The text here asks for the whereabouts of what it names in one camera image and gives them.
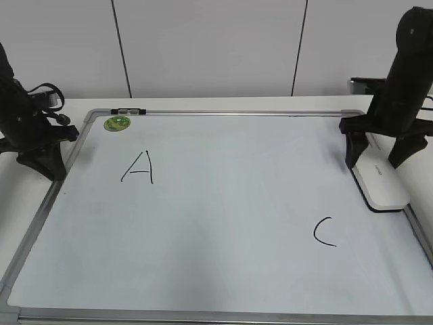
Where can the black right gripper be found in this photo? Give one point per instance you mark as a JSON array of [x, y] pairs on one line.
[[393, 112]]

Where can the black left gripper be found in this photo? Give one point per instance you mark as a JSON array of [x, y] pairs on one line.
[[34, 132]]

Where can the white whiteboard eraser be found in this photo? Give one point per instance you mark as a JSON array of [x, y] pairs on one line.
[[378, 181]]

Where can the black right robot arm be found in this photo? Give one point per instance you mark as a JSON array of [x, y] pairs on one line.
[[414, 46]]

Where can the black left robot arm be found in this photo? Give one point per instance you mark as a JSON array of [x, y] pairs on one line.
[[7, 74]]

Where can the green round sticker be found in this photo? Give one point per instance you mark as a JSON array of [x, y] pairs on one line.
[[117, 123]]

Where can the black marker clip holder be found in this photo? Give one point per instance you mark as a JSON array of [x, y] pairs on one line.
[[128, 111]]

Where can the white magnetic whiteboard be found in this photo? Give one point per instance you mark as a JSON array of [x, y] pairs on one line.
[[190, 217]]

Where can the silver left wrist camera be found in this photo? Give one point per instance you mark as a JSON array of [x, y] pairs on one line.
[[48, 99]]

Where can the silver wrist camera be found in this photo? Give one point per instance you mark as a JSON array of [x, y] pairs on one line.
[[365, 86], [48, 99]]

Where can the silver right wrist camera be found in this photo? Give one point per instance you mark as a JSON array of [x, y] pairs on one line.
[[365, 86]]

